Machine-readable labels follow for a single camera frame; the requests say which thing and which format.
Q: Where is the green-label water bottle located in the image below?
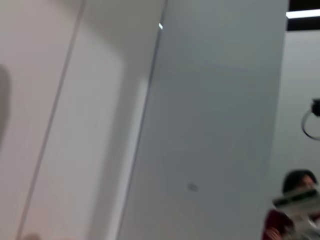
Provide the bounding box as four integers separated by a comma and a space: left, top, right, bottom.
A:
272, 188, 320, 240

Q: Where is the dark-haired person maroon shirt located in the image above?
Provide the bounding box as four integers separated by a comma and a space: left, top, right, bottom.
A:
261, 169, 320, 240

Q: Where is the white ceiling light strip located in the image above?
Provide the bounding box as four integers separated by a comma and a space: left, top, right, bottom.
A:
286, 9, 320, 19

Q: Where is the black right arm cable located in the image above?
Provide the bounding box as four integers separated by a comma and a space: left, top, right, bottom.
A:
301, 98, 320, 140

